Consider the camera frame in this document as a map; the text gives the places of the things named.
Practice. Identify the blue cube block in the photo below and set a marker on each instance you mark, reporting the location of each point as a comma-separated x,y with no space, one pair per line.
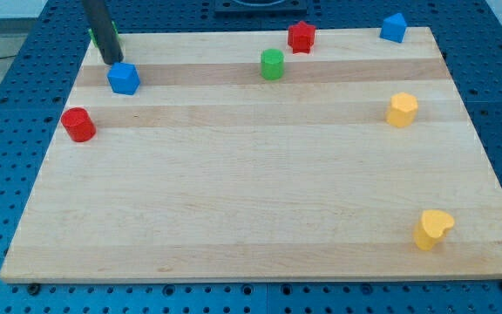
123,78

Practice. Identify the red star block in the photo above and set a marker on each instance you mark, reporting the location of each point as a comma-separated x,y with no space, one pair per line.
301,37

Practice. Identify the green cylinder block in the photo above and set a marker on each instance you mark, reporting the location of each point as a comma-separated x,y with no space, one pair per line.
272,64

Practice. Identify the green block behind rod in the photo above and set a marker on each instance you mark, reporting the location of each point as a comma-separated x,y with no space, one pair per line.
93,36

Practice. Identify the red cylinder block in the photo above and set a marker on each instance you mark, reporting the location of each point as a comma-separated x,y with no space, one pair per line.
78,124

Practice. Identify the yellow hexagon block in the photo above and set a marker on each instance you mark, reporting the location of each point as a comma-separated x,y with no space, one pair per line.
402,110

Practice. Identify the yellow heart block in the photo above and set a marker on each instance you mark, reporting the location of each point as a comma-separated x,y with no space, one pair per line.
431,228

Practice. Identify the wooden board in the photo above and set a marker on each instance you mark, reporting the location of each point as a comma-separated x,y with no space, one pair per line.
211,173

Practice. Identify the blue pentagon block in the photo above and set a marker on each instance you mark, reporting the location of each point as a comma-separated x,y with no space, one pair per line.
394,28

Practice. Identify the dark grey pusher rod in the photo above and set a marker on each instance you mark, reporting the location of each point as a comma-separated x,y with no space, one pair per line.
99,19

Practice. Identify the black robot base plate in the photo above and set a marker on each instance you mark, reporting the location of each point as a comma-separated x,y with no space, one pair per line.
259,6

